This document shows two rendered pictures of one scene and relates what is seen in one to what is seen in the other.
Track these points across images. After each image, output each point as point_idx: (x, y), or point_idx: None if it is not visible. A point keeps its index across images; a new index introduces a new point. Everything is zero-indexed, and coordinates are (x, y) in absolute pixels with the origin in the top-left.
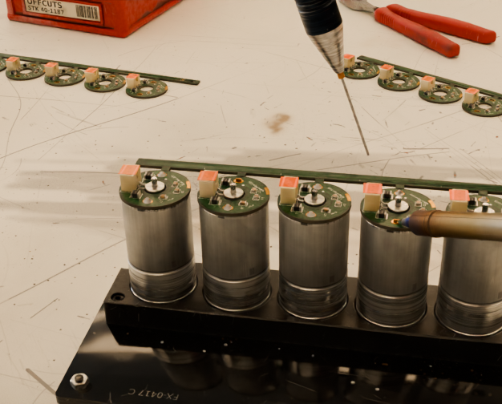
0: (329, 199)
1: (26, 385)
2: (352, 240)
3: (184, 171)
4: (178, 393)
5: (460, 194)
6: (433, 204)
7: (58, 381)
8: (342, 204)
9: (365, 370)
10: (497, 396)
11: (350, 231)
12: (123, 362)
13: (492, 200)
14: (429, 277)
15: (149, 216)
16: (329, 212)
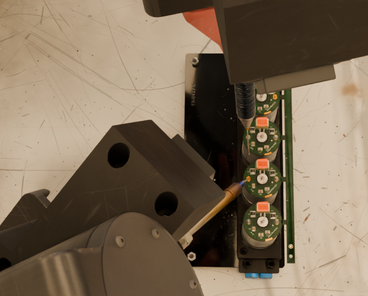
0: (264, 144)
1: (204, 37)
2: (353, 171)
3: None
4: (194, 105)
5: (264, 207)
6: (267, 196)
7: (208, 50)
8: (260, 151)
9: (223, 185)
10: (216, 245)
11: (363, 170)
12: (211, 76)
13: (277, 226)
14: (323, 217)
15: None
16: (251, 145)
